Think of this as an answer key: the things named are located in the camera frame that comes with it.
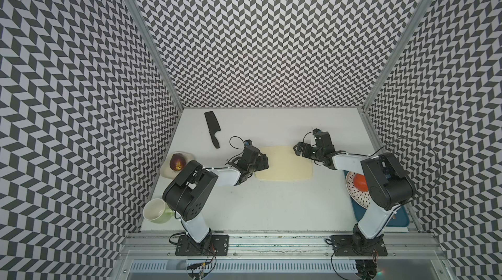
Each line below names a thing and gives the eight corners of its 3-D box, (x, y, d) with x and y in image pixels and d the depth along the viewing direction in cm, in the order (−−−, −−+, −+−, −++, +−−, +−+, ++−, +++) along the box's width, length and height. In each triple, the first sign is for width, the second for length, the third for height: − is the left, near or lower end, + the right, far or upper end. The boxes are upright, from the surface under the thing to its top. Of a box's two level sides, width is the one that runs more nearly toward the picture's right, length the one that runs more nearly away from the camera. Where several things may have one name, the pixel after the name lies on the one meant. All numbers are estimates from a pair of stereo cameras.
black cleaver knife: (214, 149, 105) (213, 147, 103) (204, 115, 120) (203, 113, 118) (226, 145, 106) (225, 143, 104) (214, 113, 122) (214, 110, 120)
